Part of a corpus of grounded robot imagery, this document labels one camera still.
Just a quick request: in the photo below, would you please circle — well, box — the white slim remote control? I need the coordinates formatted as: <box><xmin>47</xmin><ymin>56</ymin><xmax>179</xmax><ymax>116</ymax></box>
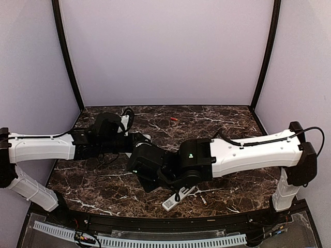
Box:
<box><xmin>161</xmin><ymin>186</ymin><xmax>198</xmax><ymax>212</ymax></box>

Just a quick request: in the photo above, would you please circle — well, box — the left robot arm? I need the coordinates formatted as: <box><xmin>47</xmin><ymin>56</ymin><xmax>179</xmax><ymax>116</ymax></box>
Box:
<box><xmin>1</xmin><ymin>108</ymin><xmax>151</xmax><ymax>225</ymax></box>

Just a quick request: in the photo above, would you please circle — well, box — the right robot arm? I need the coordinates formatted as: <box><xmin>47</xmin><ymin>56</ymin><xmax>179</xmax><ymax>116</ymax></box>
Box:
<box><xmin>127</xmin><ymin>121</ymin><xmax>320</xmax><ymax>224</ymax></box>

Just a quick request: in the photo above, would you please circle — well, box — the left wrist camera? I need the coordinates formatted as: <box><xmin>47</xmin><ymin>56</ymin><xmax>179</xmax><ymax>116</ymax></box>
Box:
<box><xmin>121</xmin><ymin>107</ymin><xmax>135</xmax><ymax>136</ymax></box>

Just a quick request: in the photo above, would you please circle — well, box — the white slotted cable duct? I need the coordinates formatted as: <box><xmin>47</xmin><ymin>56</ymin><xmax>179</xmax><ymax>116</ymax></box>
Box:
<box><xmin>33</xmin><ymin>220</ymin><xmax>248</xmax><ymax>247</ymax></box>

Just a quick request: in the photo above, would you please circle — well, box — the left black frame post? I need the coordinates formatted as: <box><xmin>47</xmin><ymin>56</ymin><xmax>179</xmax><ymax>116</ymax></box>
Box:
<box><xmin>51</xmin><ymin>0</ymin><xmax>85</xmax><ymax>112</ymax></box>

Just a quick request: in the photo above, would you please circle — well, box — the black frame post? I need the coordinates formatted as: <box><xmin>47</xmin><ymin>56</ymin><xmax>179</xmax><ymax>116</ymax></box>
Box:
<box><xmin>250</xmin><ymin>0</ymin><xmax>281</xmax><ymax>112</ymax></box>
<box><xmin>51</xmin><ymin>0</ymin><xmax>85</xmax><ymax>112</ymax></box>

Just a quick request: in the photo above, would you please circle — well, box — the black front rail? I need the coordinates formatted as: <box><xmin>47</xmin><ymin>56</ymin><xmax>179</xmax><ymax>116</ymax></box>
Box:
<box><xmin>48</xmin><ymin>199</ymin><xmax>308</xmax><ymax>234</ymax></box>

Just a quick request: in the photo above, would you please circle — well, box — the right black frame post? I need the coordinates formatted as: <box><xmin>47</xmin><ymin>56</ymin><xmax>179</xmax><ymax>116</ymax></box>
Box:
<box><xmin>250</xmin><ymin>0</ymin><xmax>281</xmax><ymax>112</ymax></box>

